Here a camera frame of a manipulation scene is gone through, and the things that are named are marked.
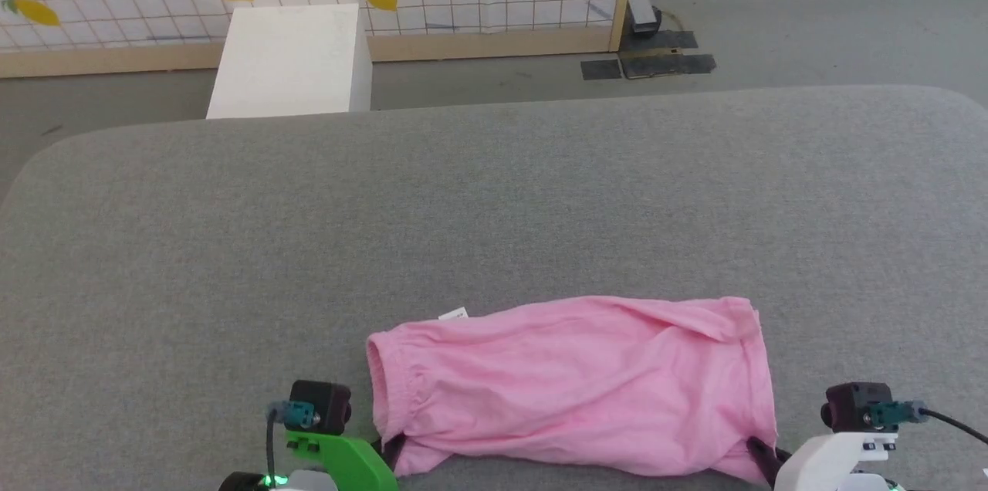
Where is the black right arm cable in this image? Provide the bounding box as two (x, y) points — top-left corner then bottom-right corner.
(871, 400), (988, 447)

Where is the pink cloth garment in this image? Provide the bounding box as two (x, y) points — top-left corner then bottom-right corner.
(367, 296), (779, 486)

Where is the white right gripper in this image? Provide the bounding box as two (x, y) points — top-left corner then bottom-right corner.
(745, 432), (901, 491)

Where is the white box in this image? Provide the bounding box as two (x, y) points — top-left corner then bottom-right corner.
(206, 4), (373, 120)

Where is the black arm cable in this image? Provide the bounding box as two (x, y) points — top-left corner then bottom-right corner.
(266, 401), (319, 478)
(871, 400), (988, 447)

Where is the large black floor tape patch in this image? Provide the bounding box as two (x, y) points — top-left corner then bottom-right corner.
(620, 31), (716, 80)

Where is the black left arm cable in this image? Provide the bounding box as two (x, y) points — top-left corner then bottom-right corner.
(266, 401), (319, 478)

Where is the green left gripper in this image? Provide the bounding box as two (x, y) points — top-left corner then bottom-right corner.
(286, 432), (406, 491)

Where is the grey fabric sofa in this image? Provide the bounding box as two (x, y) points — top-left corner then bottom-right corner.
(0, 84), (988, 491)

